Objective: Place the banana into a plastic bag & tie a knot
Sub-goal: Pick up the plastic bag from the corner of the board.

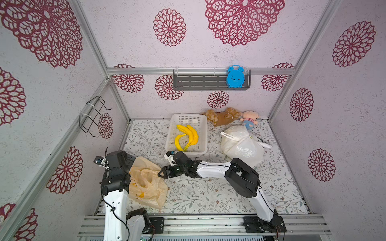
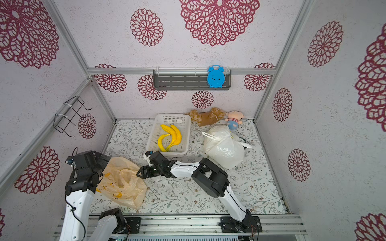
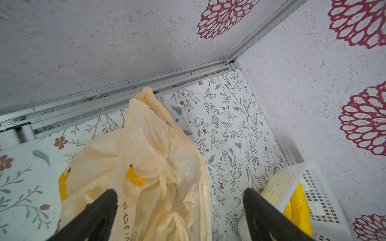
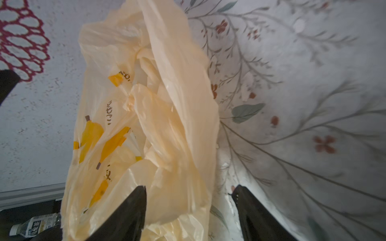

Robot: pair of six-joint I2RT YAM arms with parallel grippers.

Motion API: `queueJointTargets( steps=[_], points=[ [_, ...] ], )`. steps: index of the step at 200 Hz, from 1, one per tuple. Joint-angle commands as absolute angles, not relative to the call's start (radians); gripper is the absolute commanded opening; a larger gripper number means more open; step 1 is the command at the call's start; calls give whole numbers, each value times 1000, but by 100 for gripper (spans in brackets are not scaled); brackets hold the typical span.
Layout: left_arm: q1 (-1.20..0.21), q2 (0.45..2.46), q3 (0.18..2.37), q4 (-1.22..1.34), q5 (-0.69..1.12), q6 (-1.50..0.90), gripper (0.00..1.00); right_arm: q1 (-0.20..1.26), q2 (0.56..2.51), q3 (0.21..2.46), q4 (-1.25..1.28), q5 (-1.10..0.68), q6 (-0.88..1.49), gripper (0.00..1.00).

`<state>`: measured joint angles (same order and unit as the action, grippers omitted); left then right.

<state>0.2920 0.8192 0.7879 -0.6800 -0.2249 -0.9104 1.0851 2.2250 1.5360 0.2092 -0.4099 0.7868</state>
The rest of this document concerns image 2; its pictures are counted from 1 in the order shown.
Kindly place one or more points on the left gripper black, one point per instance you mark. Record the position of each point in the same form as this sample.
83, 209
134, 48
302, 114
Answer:
103, 163

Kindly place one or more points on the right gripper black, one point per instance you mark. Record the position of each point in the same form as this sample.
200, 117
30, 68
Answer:
152, 170

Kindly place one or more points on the beige plastic bag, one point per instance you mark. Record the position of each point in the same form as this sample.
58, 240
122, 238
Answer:
121, 184

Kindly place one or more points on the orange-yellow banana bunch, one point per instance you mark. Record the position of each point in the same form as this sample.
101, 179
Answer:
174, 135

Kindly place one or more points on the white plastic bag lemon print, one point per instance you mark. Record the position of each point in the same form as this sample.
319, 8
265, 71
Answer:
225, 147

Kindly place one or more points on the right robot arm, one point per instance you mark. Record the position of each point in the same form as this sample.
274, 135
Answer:
212, 180

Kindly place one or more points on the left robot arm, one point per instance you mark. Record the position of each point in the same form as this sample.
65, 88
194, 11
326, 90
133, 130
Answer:
77, 216

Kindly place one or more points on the white perforated plastic basket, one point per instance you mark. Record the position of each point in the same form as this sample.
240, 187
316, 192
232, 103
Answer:
182, 122

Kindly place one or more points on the brown teddy bear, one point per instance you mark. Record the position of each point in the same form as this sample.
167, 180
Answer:
207, 118

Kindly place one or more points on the pink doll blue outfit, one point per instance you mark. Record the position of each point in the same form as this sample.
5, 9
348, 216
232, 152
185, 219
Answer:
234, 119

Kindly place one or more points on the blue alarm clock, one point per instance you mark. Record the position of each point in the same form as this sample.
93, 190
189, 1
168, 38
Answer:
216, 76

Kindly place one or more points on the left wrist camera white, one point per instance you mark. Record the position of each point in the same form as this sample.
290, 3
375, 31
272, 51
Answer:
69, 161

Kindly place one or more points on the black wire wall rack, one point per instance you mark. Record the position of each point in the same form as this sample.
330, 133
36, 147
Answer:
63, 120

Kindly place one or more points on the grey wall shelf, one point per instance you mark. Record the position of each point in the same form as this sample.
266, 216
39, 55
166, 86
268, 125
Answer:
166, 82

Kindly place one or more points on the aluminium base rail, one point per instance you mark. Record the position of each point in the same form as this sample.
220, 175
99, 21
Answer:
206, 225

